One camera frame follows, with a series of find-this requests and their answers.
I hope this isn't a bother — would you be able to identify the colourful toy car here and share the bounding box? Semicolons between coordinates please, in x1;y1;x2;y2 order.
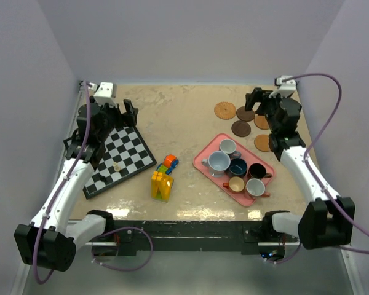
156;154;179;175

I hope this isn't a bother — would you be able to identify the woven rattan coaster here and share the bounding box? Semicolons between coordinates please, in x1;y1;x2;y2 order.
254;134;271;152
214;101;236;120
254;115;269;130

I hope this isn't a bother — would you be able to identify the dark blue cup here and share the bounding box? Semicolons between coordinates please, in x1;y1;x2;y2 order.
226;158;248;178

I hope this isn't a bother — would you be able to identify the dark wooden coaster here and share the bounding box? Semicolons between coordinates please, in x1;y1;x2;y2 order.
236;106;255;122
231;120;252;137

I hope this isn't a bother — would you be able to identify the black cup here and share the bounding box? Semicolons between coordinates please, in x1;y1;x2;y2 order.
248;163;273;179

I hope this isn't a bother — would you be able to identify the black white chessboard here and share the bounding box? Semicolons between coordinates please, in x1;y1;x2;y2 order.
83;127;157;199

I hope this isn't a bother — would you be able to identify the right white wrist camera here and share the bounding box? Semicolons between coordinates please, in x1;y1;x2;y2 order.
269;75;296;98

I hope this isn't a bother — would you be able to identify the large light blue cup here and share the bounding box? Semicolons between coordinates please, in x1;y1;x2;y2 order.
201;151;231;178

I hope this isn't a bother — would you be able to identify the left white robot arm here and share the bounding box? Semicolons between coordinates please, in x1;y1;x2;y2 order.
14;97;138;272

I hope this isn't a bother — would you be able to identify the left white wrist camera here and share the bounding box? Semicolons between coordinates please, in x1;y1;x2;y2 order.
94;82;116;98

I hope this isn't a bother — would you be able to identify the yellow toy block house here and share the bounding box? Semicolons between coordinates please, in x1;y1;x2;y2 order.
151;171;174;202

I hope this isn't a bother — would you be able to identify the white chess piece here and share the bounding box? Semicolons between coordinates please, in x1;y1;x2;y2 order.
113;162;121;172

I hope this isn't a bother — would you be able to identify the orange cup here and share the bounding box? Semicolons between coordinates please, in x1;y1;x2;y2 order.
222;176;245;194

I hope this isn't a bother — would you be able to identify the small white cup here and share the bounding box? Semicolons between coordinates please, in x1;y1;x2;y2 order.
219;138;242;159

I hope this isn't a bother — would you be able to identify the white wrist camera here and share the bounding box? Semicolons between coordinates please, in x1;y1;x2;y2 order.
269;75;296;98
94;82;116;98

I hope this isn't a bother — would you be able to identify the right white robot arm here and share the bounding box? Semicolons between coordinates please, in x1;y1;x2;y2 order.
245;87;355;250

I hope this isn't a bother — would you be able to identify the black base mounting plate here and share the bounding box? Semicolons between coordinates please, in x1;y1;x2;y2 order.
79;219;299;258

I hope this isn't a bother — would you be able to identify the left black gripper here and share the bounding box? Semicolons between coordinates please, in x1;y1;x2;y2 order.
89;96;137;141

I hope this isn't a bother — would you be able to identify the pink tray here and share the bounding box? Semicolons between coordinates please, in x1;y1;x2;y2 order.
193;133;275;207

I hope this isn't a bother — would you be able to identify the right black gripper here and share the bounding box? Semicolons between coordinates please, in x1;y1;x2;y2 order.
244;88;286;133

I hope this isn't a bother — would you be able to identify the white cup brown handle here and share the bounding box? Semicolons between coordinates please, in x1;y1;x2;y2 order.
245;178;271;197

